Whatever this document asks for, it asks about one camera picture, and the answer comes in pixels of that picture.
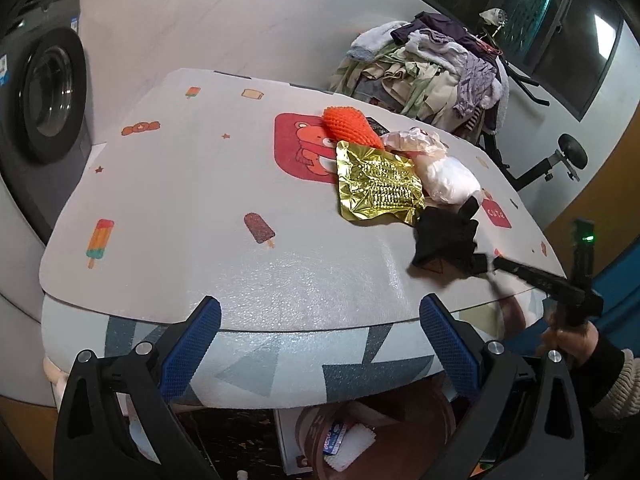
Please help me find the brown round bin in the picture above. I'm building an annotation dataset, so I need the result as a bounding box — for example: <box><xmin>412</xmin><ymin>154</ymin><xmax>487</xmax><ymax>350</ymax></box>
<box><xmin>294</xmin><ymin>397</ymin><xmax>457</xmax><ymax>480</ymax></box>

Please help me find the orange foam net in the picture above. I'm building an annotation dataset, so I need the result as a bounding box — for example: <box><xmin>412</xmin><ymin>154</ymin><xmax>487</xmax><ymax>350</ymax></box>
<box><xmin>321</xmin><ymin>106</ymin><xmax>386</xmax><ymax>150</ymax></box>

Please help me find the blue clothing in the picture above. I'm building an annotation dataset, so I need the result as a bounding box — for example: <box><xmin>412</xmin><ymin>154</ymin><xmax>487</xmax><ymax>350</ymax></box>
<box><xmin>592</xmin><ymin>255</ymin><xmax>640</xmax><ymax>333</ymax></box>

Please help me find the blue tissue packet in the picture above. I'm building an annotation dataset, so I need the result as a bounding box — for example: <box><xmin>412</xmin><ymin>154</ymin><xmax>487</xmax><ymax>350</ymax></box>
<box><xmin>322</xmin><ymin>421</ymin><xmax>352</xmax><ymax>457</ymax></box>

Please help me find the pile of clothes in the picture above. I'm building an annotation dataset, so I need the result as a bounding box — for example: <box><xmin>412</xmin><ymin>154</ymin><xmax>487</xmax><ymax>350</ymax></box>
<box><xmin>327</xmin><ymin>10</ymin><xmax>511</xmax><ymax>137</ymax></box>

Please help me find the white plastic bag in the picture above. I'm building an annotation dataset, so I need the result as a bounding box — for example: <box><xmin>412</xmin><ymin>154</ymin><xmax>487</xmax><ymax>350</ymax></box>
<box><xmin>417</xmin><ymin>152</ymin><xmax>483</xmax><ymax>206</ymax></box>

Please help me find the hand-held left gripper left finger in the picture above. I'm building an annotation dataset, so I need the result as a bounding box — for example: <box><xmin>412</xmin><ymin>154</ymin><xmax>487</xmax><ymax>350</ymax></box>
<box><xmin>52</xmin><ymin>296</ymin><xmax>223</xmax><ymax>480</ymax></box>

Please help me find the person's right hand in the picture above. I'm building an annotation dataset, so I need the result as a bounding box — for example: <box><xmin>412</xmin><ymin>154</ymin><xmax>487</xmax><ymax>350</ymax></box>
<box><xmin>537</xmin><ymin>310</ymin><xmax>600</xmax><ymax>372</ymax></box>

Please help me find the grey washing machine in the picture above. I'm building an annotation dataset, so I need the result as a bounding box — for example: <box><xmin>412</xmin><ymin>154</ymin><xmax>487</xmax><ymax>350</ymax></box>
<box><xmin>0</xmin><ymin>0</ymin><xmax>93</xmax><ymax>243</ymax></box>

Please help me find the gold foil wrapper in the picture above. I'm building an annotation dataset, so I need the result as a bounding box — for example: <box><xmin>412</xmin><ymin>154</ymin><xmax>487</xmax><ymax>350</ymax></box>
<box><xmin>335</xmin><ymin>140</ymin><xmax>426</xmax><ymax>223</ymax></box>

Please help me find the person's right forearm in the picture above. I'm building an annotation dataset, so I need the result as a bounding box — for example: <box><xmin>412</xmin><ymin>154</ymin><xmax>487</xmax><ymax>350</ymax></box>
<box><xmin>587</xmin><ymin>332</ymin><xmax>640</xmax><ymax>433</ymax></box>

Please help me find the geometric patterned tablecloth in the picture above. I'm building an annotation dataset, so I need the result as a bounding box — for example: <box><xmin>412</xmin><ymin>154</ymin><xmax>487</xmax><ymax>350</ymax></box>
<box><xmin>40</xmin><ymin>292</ymin><xmax>546</xmax><ymax>411</ymax></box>

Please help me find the white foam net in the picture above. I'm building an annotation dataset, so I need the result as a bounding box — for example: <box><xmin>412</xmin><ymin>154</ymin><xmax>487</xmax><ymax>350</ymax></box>
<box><xmin>330</xmin><ymin>424</ymin><xmax>377</xmax><ymax>473</ymax></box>

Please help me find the white counter cabinet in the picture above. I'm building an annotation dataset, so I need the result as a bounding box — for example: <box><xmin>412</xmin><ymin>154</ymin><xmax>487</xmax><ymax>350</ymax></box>
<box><xmin>0</xmin><ymin>180</ymin><xmax>66</xmax><ymax>411</ymax></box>

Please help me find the black exercise bike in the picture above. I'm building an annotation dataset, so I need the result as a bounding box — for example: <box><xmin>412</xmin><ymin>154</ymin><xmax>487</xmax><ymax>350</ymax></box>
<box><xmin>480</xmin><ymin>25</ymin><xmax>591</xmax><ymax>192</ymax></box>

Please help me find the black glove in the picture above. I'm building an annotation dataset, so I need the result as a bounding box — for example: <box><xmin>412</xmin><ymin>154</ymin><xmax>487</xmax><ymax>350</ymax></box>
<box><xmin>411</xmin><ymin>195</ymin><xmax>481</xmax><ymax>271</ymax></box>

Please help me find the printed table mat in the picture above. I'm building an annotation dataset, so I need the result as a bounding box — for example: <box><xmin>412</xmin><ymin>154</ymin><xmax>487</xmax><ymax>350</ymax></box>
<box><xmin>39</xmin><ymin>67</ymin><xmax>568</xmax><ymax>333</ymax></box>

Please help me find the dark window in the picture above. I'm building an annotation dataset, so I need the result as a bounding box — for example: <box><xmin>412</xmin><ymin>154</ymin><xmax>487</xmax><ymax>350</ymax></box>
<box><xmin>350</xmin><ymin>0</ymin><xmax>626</xmax><ymax>121</ymax></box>

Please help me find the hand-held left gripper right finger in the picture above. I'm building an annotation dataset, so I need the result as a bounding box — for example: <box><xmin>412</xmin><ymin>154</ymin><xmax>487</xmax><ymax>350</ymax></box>
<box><xmin>420</xmin><ymin>293</ymin><xmax>586</xmax><ymax>480</ymax></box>

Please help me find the clear plastic wrapper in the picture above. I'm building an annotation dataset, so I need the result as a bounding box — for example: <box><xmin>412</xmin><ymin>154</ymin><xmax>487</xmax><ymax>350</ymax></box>
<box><xmin>382</xmin><ymin>127</ymin><xmax>448</xmax><ymax>161</ymax></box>

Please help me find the white cardboard box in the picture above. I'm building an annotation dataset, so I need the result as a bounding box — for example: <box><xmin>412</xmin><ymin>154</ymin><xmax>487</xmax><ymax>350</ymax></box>
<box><xmin>274</xmin><ymin>407</ymin><xmax>313</xmax><ymax>476</ymax></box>

